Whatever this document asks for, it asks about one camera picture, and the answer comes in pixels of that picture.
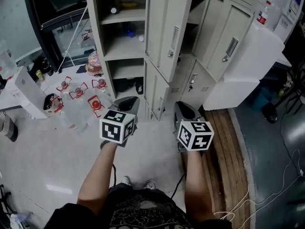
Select black framed glass window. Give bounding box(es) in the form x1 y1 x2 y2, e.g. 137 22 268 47
22 0 97 73

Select person's black printed T-shirt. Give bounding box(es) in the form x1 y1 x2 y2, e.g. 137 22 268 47
45 192 233 229

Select white crumpled bag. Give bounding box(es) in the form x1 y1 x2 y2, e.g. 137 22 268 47
9 211 33 229

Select white water dispenser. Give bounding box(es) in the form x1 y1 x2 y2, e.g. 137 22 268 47
13 65 48 119

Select cream power cable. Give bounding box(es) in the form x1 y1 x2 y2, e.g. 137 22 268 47
213 187 251 221

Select black folding stand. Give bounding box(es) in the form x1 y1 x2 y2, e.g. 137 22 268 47
0 184 12 216

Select water bottle red label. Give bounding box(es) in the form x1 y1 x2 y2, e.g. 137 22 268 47
256 0 272 25

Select black tumbler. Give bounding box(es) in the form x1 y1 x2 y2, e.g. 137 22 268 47
41 58 54 77

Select wooden slat platform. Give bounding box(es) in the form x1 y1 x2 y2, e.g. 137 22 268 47
180 106 251 229

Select large water jug pink label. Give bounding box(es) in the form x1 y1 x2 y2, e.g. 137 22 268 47
0 51 18 81

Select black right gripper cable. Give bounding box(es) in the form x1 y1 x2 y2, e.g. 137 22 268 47
170 170 188 199

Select person's black trousers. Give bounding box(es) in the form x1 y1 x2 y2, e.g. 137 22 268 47
108 184 167 200

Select person's white shoe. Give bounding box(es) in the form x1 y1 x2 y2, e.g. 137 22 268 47
120 175 132 187
143 179 157 190

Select person's left white shoe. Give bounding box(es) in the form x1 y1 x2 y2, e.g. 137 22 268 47
120 175 132 187

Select teal bin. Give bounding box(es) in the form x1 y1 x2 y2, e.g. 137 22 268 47
252 87 273 112

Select white rope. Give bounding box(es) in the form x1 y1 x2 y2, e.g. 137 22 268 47
57 7 88 74

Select yellow packet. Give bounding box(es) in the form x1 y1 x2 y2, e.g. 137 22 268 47
120 0 139 9

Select grey woven basket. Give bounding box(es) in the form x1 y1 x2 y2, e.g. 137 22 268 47
0 110 19 143

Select white power cable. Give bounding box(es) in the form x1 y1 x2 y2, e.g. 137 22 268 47
247 148 305 221

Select black bag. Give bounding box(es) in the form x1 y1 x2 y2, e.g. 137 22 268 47
114 77 144 95

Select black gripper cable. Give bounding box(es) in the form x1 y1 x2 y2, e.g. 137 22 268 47
170 170 188 199
108 163 117 192

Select person's right white shoe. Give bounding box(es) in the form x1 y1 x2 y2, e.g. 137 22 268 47
143 179 157 190

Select person's left forearm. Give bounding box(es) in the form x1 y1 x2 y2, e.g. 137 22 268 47
76 141 120 214

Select pink star-patterned helmet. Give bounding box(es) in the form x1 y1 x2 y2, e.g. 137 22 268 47
85 51 104 77

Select person's right forearm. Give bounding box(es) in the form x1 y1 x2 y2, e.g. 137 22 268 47
183 149 216 221

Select clear jug bright red cap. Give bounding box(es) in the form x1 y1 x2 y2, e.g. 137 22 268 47
87 94 105 118

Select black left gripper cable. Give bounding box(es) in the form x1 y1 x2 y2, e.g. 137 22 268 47
108 163 117 192

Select white foam box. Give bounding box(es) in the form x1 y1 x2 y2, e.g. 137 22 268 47
203 77 261 111
223 22 286 81

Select small cream fan heater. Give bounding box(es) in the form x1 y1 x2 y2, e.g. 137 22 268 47
43 93 60 116

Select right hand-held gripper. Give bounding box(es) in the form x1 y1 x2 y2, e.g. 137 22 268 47
173 101 214 155

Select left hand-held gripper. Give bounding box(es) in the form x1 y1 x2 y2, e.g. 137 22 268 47
99 96 140 150

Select clear water jug red handle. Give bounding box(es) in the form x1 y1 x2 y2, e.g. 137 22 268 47
51 95 64 113
91 78 108 90
56 76 72 92
68 82 89 100

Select yellow-green drink can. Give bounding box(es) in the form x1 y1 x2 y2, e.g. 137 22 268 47
35 70 46 83

